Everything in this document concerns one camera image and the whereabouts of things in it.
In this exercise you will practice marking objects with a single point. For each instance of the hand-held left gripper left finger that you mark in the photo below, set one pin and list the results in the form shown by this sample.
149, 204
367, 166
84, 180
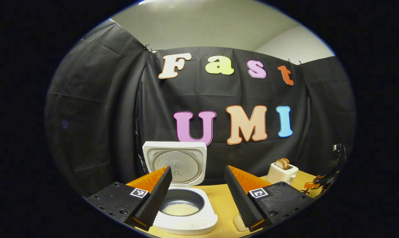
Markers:
155, 201

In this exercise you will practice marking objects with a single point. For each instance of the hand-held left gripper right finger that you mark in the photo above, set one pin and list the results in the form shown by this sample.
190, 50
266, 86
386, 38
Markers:
240, 200

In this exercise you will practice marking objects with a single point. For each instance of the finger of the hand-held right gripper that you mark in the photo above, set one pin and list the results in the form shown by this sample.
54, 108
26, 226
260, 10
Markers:
318, 183

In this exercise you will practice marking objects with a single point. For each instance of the clear box of white rice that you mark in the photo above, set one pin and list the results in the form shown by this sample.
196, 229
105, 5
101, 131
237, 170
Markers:
239, 224

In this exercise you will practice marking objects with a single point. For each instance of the small white rice portion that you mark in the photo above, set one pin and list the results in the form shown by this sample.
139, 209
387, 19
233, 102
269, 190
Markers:
180, 209

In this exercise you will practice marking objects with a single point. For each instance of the white rice cooker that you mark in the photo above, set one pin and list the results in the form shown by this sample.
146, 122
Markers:
189, 162

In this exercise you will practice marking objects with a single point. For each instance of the toasted bread slice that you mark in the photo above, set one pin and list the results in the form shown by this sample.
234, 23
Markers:
286, 162
279, 163

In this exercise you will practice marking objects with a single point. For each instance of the white toaster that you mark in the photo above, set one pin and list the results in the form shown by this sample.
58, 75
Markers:
280, 175

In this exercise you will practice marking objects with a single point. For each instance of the black backdrop cloth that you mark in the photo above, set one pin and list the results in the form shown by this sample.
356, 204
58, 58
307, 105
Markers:
97, 132

